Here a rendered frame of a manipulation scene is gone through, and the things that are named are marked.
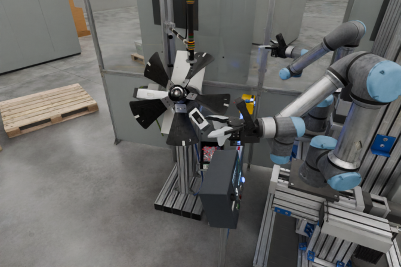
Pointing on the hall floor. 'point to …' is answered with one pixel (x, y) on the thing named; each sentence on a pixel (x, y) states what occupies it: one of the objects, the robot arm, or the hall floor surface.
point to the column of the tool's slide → (167, 46)
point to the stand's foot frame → (165, 198)
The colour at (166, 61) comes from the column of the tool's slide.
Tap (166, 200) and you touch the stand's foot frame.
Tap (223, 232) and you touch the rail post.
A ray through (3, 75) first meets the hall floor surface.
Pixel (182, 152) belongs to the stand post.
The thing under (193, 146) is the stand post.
